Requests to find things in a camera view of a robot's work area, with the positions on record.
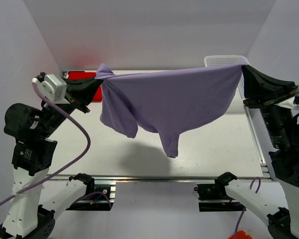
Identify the white plastic basket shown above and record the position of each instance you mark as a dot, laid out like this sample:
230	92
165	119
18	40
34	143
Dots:
218	60

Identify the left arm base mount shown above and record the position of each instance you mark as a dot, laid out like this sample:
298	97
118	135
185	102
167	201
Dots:
101	200

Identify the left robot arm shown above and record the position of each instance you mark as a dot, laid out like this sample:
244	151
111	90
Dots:
31	128

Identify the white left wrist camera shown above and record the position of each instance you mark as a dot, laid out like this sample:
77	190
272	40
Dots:
52	87

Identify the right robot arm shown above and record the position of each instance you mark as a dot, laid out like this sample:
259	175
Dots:
283	129

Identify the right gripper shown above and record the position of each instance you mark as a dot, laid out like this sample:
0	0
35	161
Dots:
261	90

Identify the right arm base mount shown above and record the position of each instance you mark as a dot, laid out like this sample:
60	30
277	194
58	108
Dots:
211	199

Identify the orange object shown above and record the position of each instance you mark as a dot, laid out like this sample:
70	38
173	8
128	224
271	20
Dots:
240	235

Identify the folded red t shirt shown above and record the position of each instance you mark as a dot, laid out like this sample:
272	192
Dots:
84	74

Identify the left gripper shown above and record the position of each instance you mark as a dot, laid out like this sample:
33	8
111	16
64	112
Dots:
80	92

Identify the purple t shirt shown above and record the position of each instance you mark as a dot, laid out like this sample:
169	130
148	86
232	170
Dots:
168	103

